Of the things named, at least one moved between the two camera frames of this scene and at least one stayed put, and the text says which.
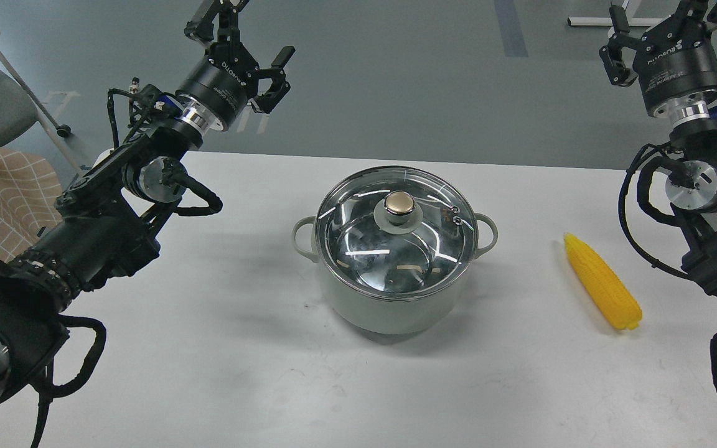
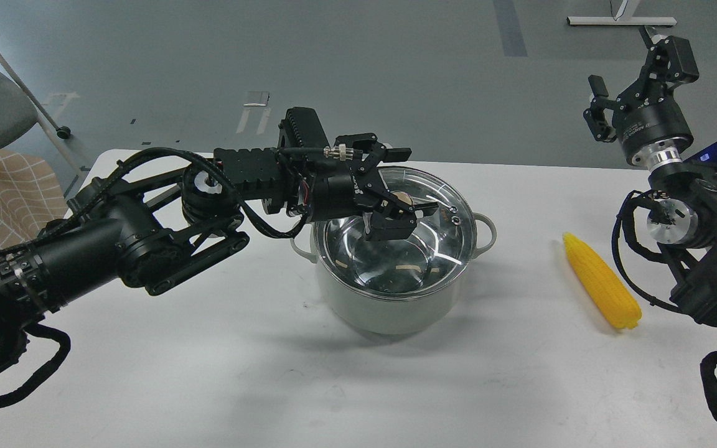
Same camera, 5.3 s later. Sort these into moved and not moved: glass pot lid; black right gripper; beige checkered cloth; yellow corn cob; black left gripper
Moved: black right gripper; black left gripper
Not moved: beige checkered cloth; glass pot lid; yellow corn cob
